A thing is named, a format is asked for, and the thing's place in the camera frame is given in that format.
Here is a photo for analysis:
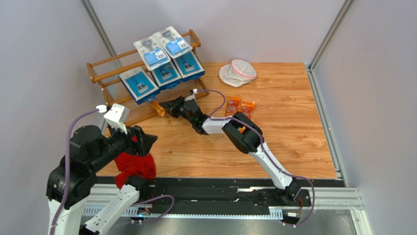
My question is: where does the small blue Harry's razor box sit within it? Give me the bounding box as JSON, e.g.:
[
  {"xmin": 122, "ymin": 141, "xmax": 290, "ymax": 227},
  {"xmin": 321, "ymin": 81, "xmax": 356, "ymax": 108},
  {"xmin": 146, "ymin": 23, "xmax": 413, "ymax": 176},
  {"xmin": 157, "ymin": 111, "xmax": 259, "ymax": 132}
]
[{"xmin": 118, "ymin": 67, "xmax": 161, "ymax": 105}]

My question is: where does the aluminium frame rail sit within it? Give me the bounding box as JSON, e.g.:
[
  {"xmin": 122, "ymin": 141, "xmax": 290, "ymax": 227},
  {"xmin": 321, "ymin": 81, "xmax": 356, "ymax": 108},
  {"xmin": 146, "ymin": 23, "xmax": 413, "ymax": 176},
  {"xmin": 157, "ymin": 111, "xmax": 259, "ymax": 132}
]
[{"xmin": 86, "ymin": 177, "xmax": 371, "ymax": 235}]

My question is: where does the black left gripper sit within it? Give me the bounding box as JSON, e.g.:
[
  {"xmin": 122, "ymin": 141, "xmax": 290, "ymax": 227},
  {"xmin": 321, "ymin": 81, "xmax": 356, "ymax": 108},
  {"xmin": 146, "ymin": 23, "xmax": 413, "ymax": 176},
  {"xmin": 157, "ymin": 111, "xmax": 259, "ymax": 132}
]
[{"xmin": 91, "ymin": 119, "xmax": 159, "ymax": 170}]

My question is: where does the wooden two-tier shelf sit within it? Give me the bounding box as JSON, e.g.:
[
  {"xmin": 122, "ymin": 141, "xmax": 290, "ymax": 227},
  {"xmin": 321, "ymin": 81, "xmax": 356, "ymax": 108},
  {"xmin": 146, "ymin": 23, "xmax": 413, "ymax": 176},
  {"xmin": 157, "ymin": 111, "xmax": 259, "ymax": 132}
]
[{"xmin": 86, "ymin": 29, "xmax": 207, "ymax": 125}]

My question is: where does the blue Harry's box on shelf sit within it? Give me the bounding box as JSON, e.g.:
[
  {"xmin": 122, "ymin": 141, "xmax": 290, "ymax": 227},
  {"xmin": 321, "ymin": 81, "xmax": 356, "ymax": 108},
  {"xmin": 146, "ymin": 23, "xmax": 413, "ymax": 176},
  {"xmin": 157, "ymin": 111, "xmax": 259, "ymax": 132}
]
[{"xmin": 173, "ymin": 51, "xmax": 206, "ymax": 82}]

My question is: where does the orange Bic razor bag front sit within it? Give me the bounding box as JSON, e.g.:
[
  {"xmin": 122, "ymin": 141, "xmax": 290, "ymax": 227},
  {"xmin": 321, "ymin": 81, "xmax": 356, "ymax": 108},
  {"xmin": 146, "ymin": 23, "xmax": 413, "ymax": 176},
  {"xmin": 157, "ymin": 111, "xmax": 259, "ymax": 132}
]
[{"xmin": 149, "ymin": 100, "xmax": 165, "ymax": 117}]

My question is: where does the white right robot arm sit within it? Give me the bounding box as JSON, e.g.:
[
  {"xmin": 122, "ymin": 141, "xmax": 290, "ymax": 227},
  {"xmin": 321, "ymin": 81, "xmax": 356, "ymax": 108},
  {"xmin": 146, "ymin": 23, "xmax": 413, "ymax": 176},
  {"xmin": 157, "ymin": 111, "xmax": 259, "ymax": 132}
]
[{"xmin": 160, "ymin": 96, "xmax": 301, "ymax": 201}]

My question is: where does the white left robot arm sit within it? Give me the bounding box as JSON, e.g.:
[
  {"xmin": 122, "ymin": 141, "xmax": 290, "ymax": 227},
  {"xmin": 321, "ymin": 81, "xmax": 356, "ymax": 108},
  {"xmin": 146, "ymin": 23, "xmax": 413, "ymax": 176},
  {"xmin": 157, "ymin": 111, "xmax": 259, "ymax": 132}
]
[{"xmin": 46, "ymin": 125, "xmax": 158, "ymax": 235}]

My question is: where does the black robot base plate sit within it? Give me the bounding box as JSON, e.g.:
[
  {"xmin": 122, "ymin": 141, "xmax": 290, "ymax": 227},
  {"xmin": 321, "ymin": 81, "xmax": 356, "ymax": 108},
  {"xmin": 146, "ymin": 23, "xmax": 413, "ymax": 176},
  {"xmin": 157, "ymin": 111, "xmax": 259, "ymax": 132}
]
[{"xmin": 94, "ymin": 176, "xmax": 313, "ymax": 217}]

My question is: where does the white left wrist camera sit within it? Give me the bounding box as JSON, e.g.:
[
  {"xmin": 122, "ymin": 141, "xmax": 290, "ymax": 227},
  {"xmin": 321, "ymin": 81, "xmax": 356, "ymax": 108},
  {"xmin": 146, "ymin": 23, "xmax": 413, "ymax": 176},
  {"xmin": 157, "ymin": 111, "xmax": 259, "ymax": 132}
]
[{"xmin": 96, "ymin": 103, "xmax": 130, "ymax": 135}]

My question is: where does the Gillette razor blister pack front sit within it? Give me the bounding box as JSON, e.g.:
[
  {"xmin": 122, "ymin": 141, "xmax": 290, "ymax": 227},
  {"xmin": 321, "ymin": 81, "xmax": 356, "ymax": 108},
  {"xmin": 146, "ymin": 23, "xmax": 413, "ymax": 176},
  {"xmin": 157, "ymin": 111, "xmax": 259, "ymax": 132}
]
[{"xmin": 133, "ymin": 36, "xmax": 171, "ymax": 71}]

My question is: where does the white mesh laundry bag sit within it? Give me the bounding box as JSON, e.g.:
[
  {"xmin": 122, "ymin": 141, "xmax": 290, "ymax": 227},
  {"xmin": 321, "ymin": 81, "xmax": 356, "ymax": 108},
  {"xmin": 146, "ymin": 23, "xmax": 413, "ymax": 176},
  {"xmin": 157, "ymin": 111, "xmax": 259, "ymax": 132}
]
[{"xmin": 219, "ymin": 59, "xmax": 257, "ymax": 88}]

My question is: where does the large blue Harry's razor box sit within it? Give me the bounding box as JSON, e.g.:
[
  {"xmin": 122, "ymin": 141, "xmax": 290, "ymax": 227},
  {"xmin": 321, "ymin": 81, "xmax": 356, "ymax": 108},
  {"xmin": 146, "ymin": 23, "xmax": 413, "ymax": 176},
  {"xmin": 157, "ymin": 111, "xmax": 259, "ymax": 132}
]
[{"xmin": 151, "ymin": 61, "xmax": 183, "ymax": 91}]

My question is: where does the orange bic razor bag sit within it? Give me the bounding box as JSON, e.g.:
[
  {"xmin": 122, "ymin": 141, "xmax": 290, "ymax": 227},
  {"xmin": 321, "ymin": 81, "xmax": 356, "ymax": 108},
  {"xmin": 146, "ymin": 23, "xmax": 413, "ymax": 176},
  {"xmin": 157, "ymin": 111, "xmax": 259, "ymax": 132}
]
[
  {"xmin": 225, "ymin": 95, "xmax": 241, "ymax": 117},
  {"xmin": 149, "ymin": 100, "xmax": 165, "ymax": 117},
  {"xmin": 240, "ymin": 101, "xmax": 255, "ymax": 119}
]

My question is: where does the red cloth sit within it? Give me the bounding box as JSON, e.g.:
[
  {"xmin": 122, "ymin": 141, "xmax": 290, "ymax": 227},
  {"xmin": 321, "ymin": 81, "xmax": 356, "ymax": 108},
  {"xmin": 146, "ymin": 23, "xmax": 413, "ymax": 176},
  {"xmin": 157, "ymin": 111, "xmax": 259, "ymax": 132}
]
[{"xmin": 114, "ymin": 152, "xmax": 157, "ymax": 189}]

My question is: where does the gillette razor blister pack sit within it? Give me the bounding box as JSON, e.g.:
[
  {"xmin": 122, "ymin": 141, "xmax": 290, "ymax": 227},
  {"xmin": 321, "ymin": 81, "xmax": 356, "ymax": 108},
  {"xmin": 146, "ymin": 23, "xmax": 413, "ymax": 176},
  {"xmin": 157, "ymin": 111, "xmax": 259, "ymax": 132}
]
[
  {"xmin": 153, "ymin": 26, "xmax": 192, "ymax": 59},
  {"xmin": 133, "ymin": 36, "xmax": 171, "ymax": 71}
]

